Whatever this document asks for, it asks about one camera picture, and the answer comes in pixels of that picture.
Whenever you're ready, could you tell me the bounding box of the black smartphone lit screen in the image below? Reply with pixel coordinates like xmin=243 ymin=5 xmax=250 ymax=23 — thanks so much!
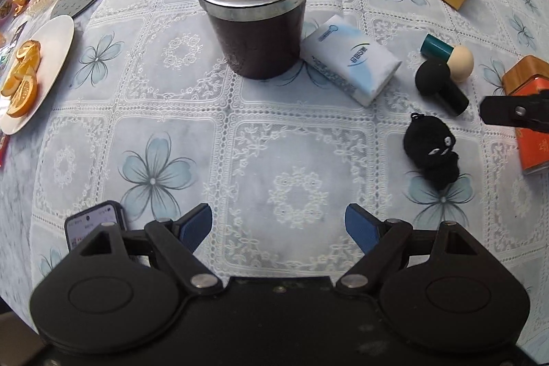
xmin=64 ymin=201 xmax=142 ymax=264

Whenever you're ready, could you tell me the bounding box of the white blue tissue pack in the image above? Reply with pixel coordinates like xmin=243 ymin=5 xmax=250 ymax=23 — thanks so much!
xmin=300 ymin=15 xmax=401 ymax=107

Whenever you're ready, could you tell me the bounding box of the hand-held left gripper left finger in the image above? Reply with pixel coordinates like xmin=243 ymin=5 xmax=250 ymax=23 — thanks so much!
xmin=68 ymin=204 xmax=224 ymax=296

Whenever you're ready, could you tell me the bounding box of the beige makeup sponge teal handle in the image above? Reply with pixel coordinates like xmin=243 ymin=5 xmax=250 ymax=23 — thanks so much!
xmin=420 ymin=34 xmax=475 ymax=83

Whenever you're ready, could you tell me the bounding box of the white plate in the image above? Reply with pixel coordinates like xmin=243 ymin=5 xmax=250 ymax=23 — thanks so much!
xmin=0 ymin=14 xmax=75 ymax=135

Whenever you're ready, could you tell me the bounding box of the orange tea tin wooden lid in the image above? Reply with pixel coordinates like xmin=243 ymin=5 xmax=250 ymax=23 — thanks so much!
xmin=502 ymin=55 xmax=549 ymax=176

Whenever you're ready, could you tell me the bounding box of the orange slice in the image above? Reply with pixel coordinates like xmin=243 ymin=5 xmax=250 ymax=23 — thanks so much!
xmin=0 ymin=68 xmax=31 ymax=97
xmin=15 ymin=53 xmax=41 ymax=77
xmin=16 ymin=40 xmax=42 ymax=60
xmin=6 ymin=74 xmax=39 ymax=119

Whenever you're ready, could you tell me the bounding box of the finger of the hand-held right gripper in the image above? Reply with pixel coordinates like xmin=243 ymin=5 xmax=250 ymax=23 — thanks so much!
xmin=479 ymin=91 xmax=549 ymax=132

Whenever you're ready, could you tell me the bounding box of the black makeup sponge black handle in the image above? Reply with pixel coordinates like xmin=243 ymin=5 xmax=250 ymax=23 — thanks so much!
xmin=414 ymin=59 xmax=469 ymax=117

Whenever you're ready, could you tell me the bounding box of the black knitted plush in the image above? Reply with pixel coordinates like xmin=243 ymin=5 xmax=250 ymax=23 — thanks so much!
xmin=402 ymin=113 xmax=462 ymax=184

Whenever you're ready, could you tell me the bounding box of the dark candle jar silver lid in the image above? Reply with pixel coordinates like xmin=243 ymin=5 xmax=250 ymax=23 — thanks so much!
xmin=193 ymin=0 xmax=312 ymax=80

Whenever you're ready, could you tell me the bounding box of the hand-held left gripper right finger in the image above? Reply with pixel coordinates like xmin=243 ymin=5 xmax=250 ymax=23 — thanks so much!
xmin=336 ymin=204 xmax=482 ymax=295

